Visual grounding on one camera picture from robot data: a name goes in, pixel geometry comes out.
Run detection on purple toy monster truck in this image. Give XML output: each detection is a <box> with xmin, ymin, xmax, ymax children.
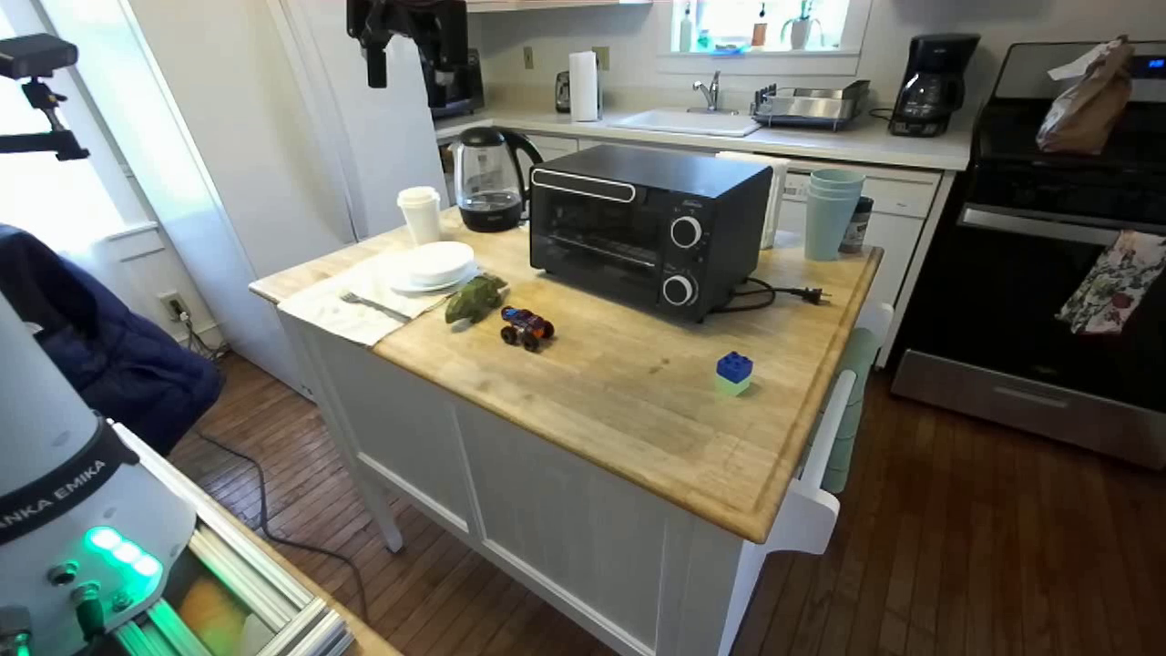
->
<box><xmin>500</xmin><ymin>305</ymin><xmax>554</xmax><ymax>353</ymax></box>

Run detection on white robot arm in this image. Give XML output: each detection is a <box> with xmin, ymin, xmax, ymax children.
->
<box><xmin>347</xmin><ymin>0</ymin><xmax>485</xmax><ymax>121</ymax></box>

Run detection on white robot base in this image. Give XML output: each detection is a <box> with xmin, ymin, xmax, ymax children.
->
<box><xmin>0</xmin><ymin>300</ymin><xmax>198</xmax><ymax>656</ymax></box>

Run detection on blue green toy block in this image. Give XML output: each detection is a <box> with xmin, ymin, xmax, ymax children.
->
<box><xmin>718</xmin><ymin>350</ymin><xmax>754</xmax><ymax>397</ymax></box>

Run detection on black toaster oven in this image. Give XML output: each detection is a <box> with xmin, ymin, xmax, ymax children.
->
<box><xmin>528</xmin><ymin>147</ymin><xmax>773</xmax><ymax>325</ymax></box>

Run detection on white kitchen island cabinet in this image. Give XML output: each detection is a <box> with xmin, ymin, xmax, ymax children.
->
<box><xmin>283</xmin><ymin>234</ymin><xmax>877</xmax><ymax>656</ymax></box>

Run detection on white plate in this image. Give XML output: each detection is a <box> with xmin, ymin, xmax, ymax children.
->
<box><xmin>392</xmin><ymin>242</ymin><xmax>479</xmax><ymax>296</ymax></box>

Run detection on glass electric kettle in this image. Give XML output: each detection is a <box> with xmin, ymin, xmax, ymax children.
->
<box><xmin>454</xmin><ymin>126</ymin><xmax>543</xmax><ymax>234</ymax></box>

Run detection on white paper cup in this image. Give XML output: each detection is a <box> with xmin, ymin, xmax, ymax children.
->
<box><xmin>398</xmin><ymin>186</ymin><xmax>441</xmax><ymax>244</ymax></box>

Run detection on white cloth mat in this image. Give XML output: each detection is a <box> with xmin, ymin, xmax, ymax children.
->
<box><xmin>282</xmin><ymin>256</ymin><xmax>446</xmax><ymax>347</ymax></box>

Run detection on silver fork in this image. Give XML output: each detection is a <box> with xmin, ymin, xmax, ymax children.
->
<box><xmin>341</xmin><ymin>291</ymin><xmax>415</xmax><ymax>325</ymax></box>

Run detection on white paper towel roll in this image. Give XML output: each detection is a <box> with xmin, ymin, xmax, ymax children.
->
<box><xmin>569</xmin><ymin>51</ymin><xmax>601</xmax><ymax>125</ymax></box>

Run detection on chrome sink faucet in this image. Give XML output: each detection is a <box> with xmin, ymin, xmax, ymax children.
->
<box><xmin>692</xmin><ymin>73</ymin><xmax>721</xmax><ymax>113</ymax></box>

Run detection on light green stacked cups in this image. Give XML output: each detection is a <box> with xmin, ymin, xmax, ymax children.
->
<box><xmin>805</xmin><ymin>168</ymin><xmax>863</xmax><ymax>263</ymax></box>

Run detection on silver dish rack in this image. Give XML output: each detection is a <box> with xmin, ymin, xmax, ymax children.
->
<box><xmin>751</xmin><ymin>79</ymin><xmax>871</xmax><ymax>132</ymax></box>

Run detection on black coffee maker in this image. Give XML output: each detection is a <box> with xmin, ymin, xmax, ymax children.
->
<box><xmin>888</xmin><ymin>34</ymin><xmax>979</xmax><ymax>138</ymax></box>

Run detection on dark blue cloth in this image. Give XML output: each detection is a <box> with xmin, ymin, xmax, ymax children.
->
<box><xmin>0</xmin><ymin>227</ymin><xmax>224</xmax><ymax>455</ymax></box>

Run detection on black stainless stove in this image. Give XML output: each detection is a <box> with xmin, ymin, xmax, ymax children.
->
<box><xmin>893</xmin><ymin>41</ymin><xmax>1166</xmax><ymax>471</ymax></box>

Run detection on floral dish towel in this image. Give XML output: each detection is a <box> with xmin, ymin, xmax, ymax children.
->
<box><xmin>1058</xmin><ymin>229</ymin><xmax>1166</xmax><ymax>335</ymax></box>

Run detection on brown paper bag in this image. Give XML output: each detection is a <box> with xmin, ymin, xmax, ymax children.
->
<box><xmin>1035</xmin><ymin>35</ymin><xmax>1132</xmax><ymax>157</ymax></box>

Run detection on black power cord plug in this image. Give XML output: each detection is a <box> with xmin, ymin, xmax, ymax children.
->
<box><xmin>721</xmin><ymin>277</ymin><xmax>823</xmax><ymax>313</ymax></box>

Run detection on black floor cable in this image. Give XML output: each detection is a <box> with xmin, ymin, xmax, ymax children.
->
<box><xmin>194</xmin><ymin>431</ymin><xmax>376</xmax><ymax>627</ymax></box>

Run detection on black camera on tripod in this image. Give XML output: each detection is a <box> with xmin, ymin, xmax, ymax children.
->
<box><xmin>0</xmin><ymin>34</ymin><xmax>87</xmax><ymax>161</ymax></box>

